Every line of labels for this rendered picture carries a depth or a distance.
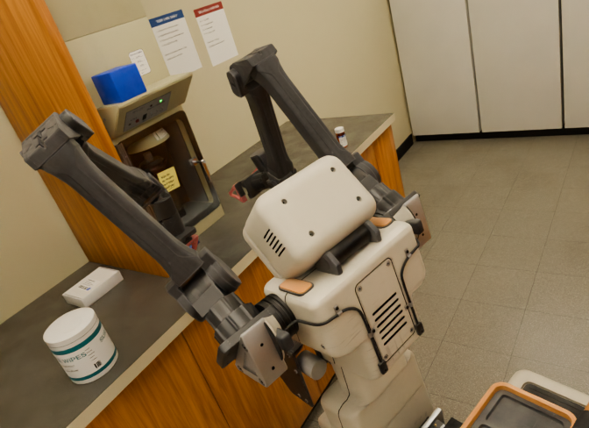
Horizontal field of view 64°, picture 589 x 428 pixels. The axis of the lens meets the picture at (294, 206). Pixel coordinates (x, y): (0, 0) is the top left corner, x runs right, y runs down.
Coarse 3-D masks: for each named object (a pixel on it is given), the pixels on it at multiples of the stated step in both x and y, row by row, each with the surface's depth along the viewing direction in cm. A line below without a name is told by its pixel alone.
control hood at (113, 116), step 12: (156, 84) 153; (168, 84) 150; (180, 84) 156; (144, 96) 144; (156, 96) 149; (180, 96) 162; (108, 108) 139; (120, 108) 137; (132, 108) 142; (168, 108) 161; (108, 120) 143; (120, 120) 141; (108, 132) 146; (120, 132) 146
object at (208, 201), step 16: (176, 112) 166; (160, 128) 161; (176, 128) 166; (128, 144) 151; (144, 144) 156; (160, 144) 161; (176, 144) 167; (192, 144) 172; (144, 160) 156; (160, 160) 162; (176, 160) 167; (192, 176) 173; (176, 192) 168; (192, 192) 174; (208, 192) 180; (176, 208) 168; (192, 208) 174; (208, 208) 180; (192, 224) 174
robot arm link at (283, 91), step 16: (256, 48) 113; (272, 48) 106; (240, 64) 108; (256, 64) 105; (272, 64) 106; (256, 80) 109; (272, 80) 106; (288, 80) 107; (272, 96) 109; (288, 96) 106; (288, 112) 108; (304, 112) 106; (304, 128) 107; (320, 128) 107; (320, 144) 106; (336, 144) 108; (352, 160) 108
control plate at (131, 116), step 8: (160, 96) 151; (168, 96) 155; (144, 104) 146; (160, 104) 154; (128, 112) 142; (136, 112) 145; (144, 112) 149; (160, 112) 158; (128, 120) 145; (144, 120) 153; (128, 128) 148
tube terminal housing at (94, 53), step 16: (96, 32) 142; (112, 32) 146; (128, 32) 151; (144, 32) 156; (80, 48) 138; (96, 48) 143; (112, 48) 147; (128, 48) 151; (144, 48) 156; (80, 64) 139; (96, 64) 143; (112, 64) 147; (160, 64) 161; (144, 80) 156; (96, 96) 143; (144, 128) 157; (208, 224) 182
